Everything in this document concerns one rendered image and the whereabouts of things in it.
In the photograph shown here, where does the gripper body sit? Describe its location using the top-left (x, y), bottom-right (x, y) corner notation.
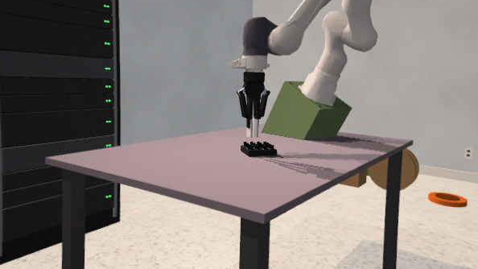
top-left (243, 71), bottom-right (265, 97)

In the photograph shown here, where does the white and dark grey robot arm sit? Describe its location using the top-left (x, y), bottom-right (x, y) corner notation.
top-left (229, 0), bottom-right (377, 106)

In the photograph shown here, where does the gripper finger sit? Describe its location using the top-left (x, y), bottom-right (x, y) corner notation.
top-left (237, 88), bottom-right (255, 138)
top-left (253, 88), bottom-right (270, 137)

